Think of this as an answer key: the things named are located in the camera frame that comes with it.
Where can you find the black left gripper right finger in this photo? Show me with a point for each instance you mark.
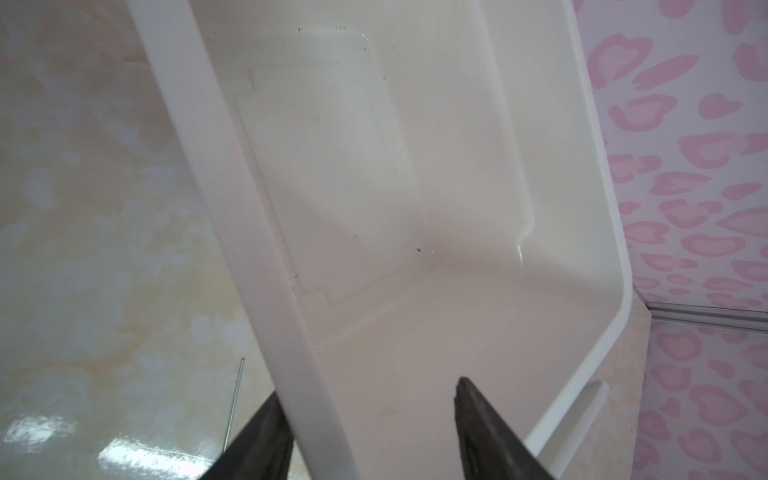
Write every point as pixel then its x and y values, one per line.
pixel 489 449

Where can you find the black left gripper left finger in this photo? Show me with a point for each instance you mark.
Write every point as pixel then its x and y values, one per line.
pixel 261 451

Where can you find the white plastic storage bin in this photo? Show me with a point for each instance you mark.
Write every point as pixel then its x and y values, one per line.
pixel 406 193

